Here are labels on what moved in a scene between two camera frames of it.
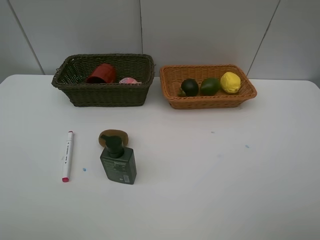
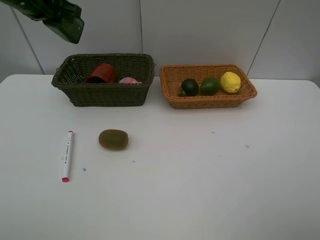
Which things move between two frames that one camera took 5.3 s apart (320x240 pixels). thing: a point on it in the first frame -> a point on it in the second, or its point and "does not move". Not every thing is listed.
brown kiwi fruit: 121,133 does not move
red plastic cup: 104,73 does not move
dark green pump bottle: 119,163 -> 65,21
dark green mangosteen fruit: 190,86 does not move
